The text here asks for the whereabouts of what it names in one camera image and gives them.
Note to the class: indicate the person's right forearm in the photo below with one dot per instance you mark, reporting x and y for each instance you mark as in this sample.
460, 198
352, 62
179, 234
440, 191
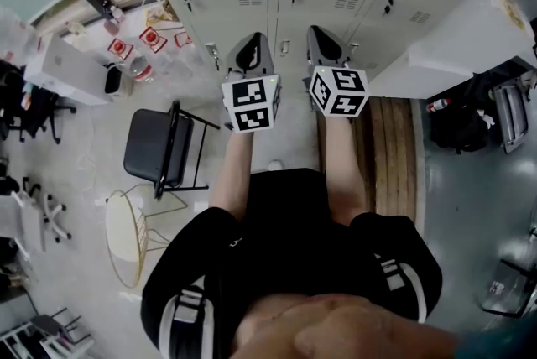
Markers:
344, 168

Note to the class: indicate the grey metal case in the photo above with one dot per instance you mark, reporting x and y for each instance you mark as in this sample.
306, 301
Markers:
512, 118

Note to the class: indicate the black office chair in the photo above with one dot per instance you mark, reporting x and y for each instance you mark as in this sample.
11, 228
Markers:
25, 105

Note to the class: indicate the black backpack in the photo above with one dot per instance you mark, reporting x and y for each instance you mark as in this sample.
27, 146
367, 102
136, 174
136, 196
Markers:
461, 135

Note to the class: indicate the black folding chair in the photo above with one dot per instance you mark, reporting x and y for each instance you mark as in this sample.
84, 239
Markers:
151, 143

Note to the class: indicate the white power strip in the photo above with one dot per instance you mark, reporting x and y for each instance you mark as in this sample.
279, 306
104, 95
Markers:
102, 202

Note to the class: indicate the white office chair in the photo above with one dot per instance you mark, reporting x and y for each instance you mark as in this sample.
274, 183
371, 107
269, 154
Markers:
52, 214

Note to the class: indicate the pink plastic container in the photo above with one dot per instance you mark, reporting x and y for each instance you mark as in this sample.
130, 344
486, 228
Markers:
111, 27

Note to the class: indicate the white cardboard box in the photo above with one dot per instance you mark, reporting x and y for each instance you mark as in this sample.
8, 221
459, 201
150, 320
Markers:
71, 68

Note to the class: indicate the small white cup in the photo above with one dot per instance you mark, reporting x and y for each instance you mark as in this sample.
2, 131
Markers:
76, 28

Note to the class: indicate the white boxy appliance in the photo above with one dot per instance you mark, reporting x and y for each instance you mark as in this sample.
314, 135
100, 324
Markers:
453, 51

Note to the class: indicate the yellow snack bag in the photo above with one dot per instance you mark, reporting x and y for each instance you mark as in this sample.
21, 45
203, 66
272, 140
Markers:
155, 17

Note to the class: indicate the small clear bottle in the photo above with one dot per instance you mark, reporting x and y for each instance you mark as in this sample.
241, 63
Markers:
118, 12

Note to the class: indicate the person's face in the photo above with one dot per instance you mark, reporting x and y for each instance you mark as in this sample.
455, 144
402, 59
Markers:
344, 332

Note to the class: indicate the white crumpled tissue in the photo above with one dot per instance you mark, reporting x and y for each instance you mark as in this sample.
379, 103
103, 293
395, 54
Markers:
486, 118

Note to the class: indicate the person's white shoe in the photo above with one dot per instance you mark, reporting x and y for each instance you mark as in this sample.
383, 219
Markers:
275, 165

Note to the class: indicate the small red-capped plastic bottle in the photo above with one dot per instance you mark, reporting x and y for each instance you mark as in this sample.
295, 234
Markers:
438, 105

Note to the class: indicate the brown paper bag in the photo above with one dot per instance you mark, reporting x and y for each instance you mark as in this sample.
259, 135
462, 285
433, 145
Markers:
170, 9

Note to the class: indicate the black metal stool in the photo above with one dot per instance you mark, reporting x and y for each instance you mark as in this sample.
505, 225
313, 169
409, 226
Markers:
46, 324

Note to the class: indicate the person's black shirt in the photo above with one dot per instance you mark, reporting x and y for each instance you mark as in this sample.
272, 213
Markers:
293, 248

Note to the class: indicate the small bin black liner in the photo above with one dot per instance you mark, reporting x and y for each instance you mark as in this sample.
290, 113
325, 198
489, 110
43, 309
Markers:
112, 79

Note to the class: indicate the person's left forearm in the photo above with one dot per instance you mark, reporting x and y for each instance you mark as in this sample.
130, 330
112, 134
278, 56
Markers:
230, 173

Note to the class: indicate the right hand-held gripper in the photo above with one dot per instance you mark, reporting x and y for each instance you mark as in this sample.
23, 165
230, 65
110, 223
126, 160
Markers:
340, 93

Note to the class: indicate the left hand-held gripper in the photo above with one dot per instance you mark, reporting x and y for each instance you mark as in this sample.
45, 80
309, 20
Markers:
251, 105

